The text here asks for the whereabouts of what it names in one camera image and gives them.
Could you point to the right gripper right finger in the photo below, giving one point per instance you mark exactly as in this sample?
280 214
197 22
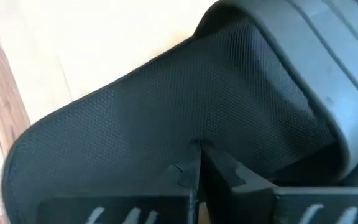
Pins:
259 208

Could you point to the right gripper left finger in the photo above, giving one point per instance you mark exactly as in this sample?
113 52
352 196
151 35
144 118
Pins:
166 208

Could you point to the black foam slide sandal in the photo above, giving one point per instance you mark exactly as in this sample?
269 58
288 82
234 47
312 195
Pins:
166 109

